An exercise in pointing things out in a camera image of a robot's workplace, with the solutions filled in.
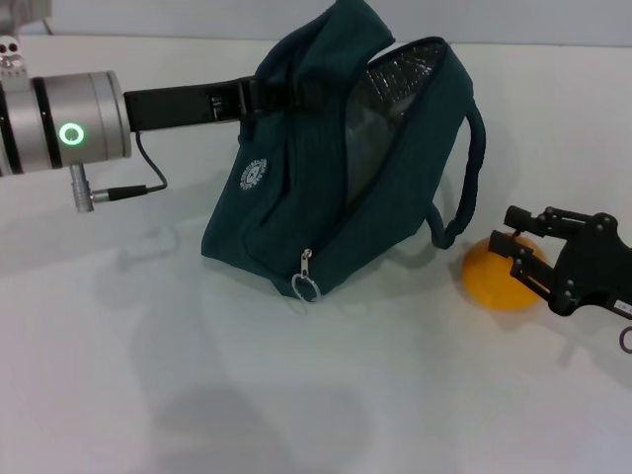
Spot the dark teal fabric bag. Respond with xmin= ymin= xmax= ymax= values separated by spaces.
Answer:
xmin=200 ymin=0 xmax=489 ymax=301

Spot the silver zipper pull ring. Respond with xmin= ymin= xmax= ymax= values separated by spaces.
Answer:
xmin=290 ymin=246 xmax=323 ymax=303

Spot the orange yellow pear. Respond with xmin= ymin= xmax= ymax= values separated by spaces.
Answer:
xmin=461 ymin=235 xmax=549 ymax=311

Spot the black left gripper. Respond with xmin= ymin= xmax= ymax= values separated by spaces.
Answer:
xmin=122 ymin=76 xmax=325 ymax=134

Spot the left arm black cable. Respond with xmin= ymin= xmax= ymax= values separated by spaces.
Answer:
xmin=93 ymin=131 xmax=169 ymax=202

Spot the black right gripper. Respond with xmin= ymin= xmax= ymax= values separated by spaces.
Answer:
xmin=487 ymin=204 xmax=632 ymax=318

